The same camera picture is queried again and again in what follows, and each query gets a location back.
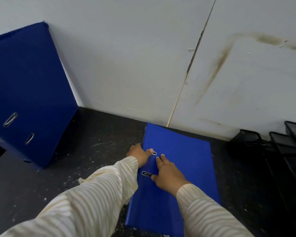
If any person's right hand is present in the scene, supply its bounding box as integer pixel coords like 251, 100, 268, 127
151, 154, 192, 198

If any person's left hand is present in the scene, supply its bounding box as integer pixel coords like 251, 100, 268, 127
126, 143, 154, 169

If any bright blue ring binder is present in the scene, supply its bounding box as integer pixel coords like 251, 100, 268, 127
124, 122, 221, 237

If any person's left forearm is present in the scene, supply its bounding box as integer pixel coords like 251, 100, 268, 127
0, 156, 139, 237

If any person's right forearm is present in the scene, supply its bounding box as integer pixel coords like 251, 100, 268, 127
176, 184, 255, 237

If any black wire mesh tray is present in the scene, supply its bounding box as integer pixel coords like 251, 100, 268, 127
227, 120, 296, 221

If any dark blue ring binder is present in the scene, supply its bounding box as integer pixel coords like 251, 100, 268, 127
0, 21, 79, 170

